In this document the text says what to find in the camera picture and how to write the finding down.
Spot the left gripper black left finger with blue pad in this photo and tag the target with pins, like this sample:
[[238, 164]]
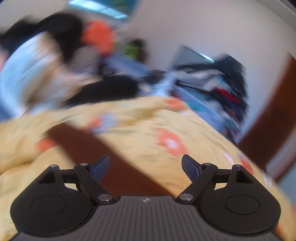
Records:
[[60, 201]]

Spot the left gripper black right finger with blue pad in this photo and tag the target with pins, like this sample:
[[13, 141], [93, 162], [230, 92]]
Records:
[[231, 202]]

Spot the pile of mixed clothes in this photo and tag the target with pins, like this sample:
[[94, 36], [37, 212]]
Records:
[[215, 90]]

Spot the brown wooden door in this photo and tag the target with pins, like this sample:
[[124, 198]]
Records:
[[275, 124]]

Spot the yellow carrot print bedspread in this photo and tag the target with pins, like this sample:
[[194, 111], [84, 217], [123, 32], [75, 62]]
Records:
[[149, 133]]

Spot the black garment on bed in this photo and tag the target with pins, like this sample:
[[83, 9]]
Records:
[[110, 88]]

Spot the light blue quilted blanket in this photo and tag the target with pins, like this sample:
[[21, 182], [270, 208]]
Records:
[[164, 88]]

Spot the grey framed panel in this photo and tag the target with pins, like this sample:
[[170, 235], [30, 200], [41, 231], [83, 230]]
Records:
[[186, 56]]

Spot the green plastic chair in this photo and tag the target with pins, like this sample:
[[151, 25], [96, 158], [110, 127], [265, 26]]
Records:
[[131, 51]]

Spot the orange plastic bag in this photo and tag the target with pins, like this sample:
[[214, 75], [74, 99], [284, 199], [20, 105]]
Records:
[[100, 35]]

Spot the lotus flower wall poster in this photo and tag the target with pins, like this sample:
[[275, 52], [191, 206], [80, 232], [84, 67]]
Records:
[[117, 9]]

